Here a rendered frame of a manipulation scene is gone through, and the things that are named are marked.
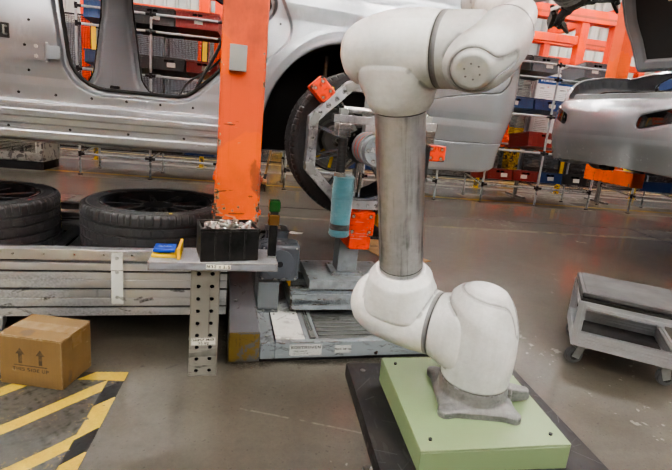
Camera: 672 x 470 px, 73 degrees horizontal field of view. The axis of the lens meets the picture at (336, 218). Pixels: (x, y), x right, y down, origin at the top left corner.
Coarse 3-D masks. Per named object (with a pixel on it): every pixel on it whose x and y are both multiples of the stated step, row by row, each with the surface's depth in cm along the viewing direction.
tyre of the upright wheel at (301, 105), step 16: (336, 80) 195; (304, 96) 206; (304, 112) 196; (288, 128) 208; (304, 128) 197; (288, 144) 204; (304, 144) 199; (288, 160) 212; (304, 176) 202; (320, 192) 205
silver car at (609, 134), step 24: (576, 96) 412; (600, 96) 386; (624, 96) 362; (648, 96) 342; (576, 120) 388; (600, 120) 362; (624, 120) 342; (648, 120) 326; (552, 144) 434; (576, 144) 388; (600, 144) 362; (624, 144) 342; (648, 144) 326; (600, 168) 460; (624, 168) 347; (648, 168) 331
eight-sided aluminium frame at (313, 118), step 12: (348, 84) 188; (336, 96) 189; (324, 108) 189; (312, 120) 189; (312, 132) 190; (312, 144) 191; (312, 156) 192; (312, 168) 193; (324, 180) 196; (324, 192) 197; (360, 204) 202; (372, 204) 203
